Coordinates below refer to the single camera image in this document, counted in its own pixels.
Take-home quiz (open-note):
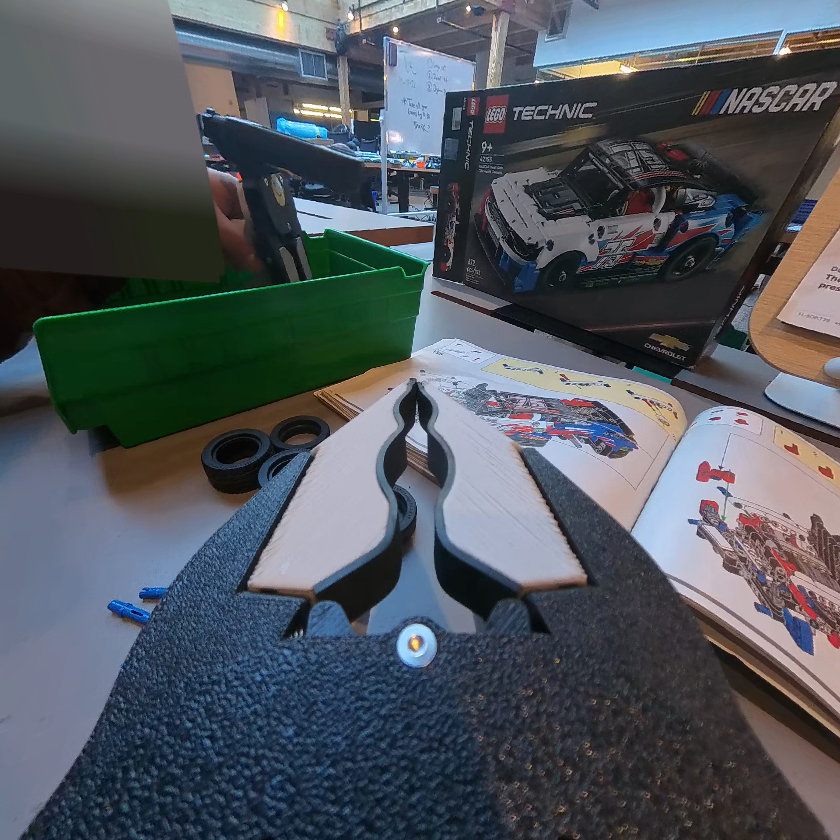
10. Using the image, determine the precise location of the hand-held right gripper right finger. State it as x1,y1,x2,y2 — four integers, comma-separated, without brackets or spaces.
419,382,589,619

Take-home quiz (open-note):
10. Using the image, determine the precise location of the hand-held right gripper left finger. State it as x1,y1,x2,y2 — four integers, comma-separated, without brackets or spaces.
247,379,420,619

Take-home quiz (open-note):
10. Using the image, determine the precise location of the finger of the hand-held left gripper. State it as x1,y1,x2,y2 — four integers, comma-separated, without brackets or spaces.
279,233,315,284

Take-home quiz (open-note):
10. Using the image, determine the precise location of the black toy tire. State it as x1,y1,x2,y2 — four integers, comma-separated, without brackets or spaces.
394,482,419,546
201,428,273,494
270,415,331,450
258,449,309,490

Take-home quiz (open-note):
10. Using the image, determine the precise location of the toy car instruction booklet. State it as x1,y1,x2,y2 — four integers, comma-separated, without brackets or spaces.
315,338,840,736

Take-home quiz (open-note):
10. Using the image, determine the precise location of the green plastic bin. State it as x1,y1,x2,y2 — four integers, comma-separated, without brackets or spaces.
33,230,431,448

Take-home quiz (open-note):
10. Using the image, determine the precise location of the person's left hand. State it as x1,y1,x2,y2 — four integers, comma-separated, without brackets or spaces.
209,167,266,277

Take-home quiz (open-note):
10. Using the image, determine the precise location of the long wooden workbench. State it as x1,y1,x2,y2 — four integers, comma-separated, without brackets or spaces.
364,157,441,214

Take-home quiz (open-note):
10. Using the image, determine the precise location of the whiteboard on stand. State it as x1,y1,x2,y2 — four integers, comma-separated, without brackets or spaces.
382,36,476,214

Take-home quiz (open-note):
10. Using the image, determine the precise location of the white stand base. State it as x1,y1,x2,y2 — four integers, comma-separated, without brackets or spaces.
764,357,840,427

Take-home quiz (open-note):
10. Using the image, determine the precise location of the rounded wooden board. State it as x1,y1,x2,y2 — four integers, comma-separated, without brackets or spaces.
748,210,840,388

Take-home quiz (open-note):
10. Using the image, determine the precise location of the toy car set box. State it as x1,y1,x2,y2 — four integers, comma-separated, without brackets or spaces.
432,49,840,368

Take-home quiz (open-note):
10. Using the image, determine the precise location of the printed paper sheet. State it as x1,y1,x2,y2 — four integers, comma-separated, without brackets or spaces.
777,230,840,342

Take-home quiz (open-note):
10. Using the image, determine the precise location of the metal air duct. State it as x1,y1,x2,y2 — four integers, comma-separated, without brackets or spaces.
177,29,342,83

